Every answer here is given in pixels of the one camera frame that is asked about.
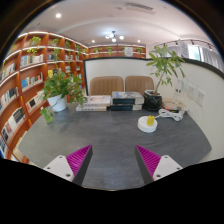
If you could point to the white round charging base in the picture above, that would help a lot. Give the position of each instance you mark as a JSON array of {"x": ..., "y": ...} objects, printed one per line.
[{"x": 142, "y": 125}]

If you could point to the orange wooden bookshelf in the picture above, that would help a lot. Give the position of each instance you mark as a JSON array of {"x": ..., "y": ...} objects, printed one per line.
[{"x": 33, "y": 57}]

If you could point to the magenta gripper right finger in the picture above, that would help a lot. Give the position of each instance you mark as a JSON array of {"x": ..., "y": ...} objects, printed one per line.
[{"x": 154, "y": 167}]

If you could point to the tan chair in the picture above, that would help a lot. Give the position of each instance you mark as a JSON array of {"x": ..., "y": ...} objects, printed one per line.
[
  {"x": 138, "y": 84},
  {"x": 106, "y": 85}
]

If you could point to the yellow charger plug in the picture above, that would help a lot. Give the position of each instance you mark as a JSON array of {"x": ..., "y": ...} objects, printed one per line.
[{"x": 150, "y": 120}]

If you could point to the tan chair right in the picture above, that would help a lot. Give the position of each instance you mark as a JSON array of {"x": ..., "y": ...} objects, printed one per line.
[{"x": 138, "y": 84}]

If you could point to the black potted small tree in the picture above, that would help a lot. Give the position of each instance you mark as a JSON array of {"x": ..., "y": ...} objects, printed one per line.
[{"x": 166, "y": 63}]

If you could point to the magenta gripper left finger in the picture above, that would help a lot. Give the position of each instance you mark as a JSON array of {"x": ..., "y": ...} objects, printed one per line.
[{"x": 72, "y": 167}]

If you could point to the dark book stack right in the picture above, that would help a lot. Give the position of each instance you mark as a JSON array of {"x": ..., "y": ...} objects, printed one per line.
[{"x": 126, "y": 101}]

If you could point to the white potted pothos plant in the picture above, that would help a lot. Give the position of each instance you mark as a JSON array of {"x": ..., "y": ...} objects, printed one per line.
[{"x": 61, "y": 85}]

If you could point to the ceiling chandelier lamp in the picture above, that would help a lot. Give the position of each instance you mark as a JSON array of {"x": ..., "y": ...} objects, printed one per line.
[{"x": 114, "y": 37}]

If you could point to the white book stack left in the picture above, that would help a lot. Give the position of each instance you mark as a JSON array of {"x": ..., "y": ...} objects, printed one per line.
[{"x": 95, "y": 103}]

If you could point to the tan chair left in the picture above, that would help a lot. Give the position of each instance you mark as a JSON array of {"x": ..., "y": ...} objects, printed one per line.
[{"x": 106, "y": 85}]

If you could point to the white wall socket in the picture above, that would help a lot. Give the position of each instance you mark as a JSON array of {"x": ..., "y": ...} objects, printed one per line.
[
  {"x": 200, "y": 97},
  {"x": 191, "y": 91}
]

